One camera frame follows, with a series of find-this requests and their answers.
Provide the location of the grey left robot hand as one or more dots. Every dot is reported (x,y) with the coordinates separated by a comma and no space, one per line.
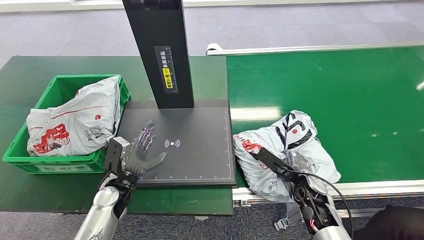
(139,164)

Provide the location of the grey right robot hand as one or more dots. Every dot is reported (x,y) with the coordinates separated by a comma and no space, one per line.
(298,164)

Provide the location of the white courier bag black print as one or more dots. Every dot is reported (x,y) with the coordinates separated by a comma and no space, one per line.
(265,180)

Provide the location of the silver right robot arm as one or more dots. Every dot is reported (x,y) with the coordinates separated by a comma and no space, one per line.
(318,208)

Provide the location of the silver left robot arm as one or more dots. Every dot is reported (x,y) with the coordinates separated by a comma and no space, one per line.
(101,212)

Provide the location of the black scanner machine with column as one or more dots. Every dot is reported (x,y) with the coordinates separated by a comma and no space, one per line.
(198,149)

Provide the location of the green conveyor belt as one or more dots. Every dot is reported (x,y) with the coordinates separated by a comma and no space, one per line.
(348,82)

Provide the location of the white courier bag red print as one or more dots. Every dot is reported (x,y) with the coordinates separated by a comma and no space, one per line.
(78,126)

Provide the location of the yellow black label on column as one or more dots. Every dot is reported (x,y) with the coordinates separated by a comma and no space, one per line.
(166,69)

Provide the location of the green plastic crate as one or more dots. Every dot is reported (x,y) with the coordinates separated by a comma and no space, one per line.
(59,87)

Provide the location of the black rounded object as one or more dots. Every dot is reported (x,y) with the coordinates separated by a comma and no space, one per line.
(394,225)

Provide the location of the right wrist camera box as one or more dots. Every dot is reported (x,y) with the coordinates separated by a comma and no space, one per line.
(273,162)

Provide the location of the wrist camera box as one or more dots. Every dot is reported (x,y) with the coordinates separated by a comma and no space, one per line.
(114,155)
(273,162)

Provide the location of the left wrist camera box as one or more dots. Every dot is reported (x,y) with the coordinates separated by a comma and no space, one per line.
(114,155)

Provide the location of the aluminium conveyor frame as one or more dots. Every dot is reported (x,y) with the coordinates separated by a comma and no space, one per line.
(381,189)

